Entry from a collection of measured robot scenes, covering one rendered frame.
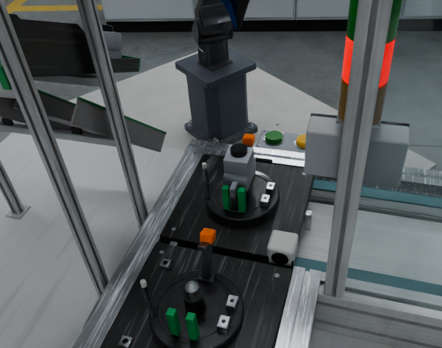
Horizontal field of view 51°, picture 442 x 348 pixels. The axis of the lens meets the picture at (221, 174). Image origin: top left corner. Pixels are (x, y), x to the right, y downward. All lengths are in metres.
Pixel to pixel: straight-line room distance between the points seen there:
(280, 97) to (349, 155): 0.84
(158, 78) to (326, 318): 1.00
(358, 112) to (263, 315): 0.34
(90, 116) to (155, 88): 0.72
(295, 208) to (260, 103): 0.56
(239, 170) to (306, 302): 0.24
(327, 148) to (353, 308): 0.29
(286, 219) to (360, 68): 0.41
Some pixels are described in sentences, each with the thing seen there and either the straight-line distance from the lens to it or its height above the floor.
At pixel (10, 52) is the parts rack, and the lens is 0.58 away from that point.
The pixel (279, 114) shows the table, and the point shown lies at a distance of 1.31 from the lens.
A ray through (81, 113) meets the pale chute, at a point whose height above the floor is 1.19.
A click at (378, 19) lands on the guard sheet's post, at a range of 0.47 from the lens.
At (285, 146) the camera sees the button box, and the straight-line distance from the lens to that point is 1.02.
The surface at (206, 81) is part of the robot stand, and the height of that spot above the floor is 1.06.
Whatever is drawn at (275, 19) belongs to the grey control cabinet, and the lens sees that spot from 3.91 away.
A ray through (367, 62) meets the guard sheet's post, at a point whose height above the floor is 1.35.
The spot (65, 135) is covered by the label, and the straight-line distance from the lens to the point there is 0.88.
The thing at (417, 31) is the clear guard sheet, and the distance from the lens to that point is 0.49.
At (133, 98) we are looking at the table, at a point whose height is 0.86.
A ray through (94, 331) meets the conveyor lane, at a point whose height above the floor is 0.95.
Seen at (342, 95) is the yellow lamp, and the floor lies 1.29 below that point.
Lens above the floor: 1.57
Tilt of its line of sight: 40 degrees down
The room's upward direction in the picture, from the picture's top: 5 degrees counter-clockwise
